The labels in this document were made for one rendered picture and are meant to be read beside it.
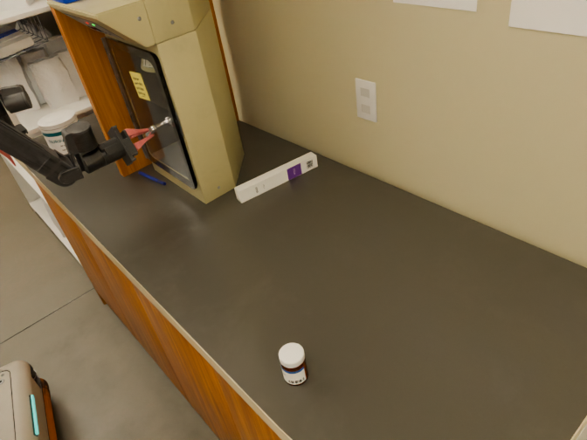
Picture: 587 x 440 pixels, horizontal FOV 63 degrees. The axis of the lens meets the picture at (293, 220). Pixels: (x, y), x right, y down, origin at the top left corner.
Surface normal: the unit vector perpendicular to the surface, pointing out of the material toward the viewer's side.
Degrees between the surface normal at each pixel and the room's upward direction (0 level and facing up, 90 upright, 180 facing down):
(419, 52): 90
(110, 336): 0
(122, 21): 90
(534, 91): 90
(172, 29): 90
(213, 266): 0
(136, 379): 0
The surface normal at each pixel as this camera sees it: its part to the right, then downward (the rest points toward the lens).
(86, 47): 0.66, 0.38
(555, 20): -0.74, 0.49
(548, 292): -0.14, -0.78
